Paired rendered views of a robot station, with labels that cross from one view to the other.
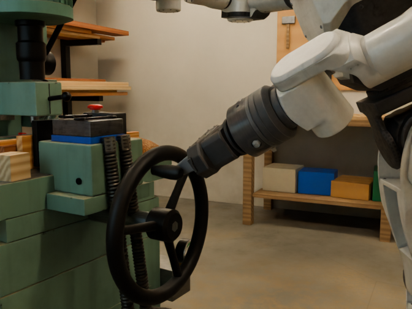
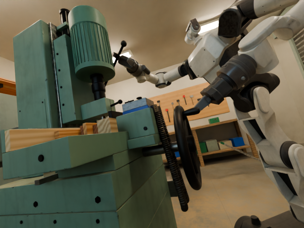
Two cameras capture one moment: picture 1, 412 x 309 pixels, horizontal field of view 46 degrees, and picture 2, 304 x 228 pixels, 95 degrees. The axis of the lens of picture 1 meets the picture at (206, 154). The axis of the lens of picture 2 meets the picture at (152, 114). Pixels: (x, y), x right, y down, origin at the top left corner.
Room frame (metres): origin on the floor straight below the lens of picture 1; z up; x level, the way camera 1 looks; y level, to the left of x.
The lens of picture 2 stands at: (0.37, 0.30, 0.87)
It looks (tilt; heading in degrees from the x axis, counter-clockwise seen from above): 9 degrees up; 346
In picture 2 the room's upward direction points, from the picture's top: 12 degrees counter-clockwise
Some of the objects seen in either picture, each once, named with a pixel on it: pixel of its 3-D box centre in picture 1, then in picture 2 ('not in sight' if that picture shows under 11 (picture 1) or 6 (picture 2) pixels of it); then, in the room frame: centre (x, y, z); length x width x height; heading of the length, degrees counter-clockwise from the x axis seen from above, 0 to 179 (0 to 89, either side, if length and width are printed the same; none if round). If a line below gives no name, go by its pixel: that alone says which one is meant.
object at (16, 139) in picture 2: not in sight; (97, 133); (1.02, 0.40, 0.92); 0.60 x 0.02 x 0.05; 149
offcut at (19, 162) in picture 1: (11, 166); (107, 126); (0.82, 0.34, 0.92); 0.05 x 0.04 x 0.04; 156
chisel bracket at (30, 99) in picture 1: (28, 102); (98, 111); (1.04, 0.38, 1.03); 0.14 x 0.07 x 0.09; 59
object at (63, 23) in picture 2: not in sight; (66, 26); (1.10, 0.49, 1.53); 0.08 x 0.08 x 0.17; 59
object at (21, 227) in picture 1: (57, 200); (121, 154); (1.00, 0.32, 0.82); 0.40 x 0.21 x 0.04; 149
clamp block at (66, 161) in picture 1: (92, 162); (142, 125); (0.91, 0.22, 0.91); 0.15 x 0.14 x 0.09; 149
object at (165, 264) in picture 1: (163, 276); (166, 186); (1.18, 0.11, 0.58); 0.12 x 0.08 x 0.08; 59
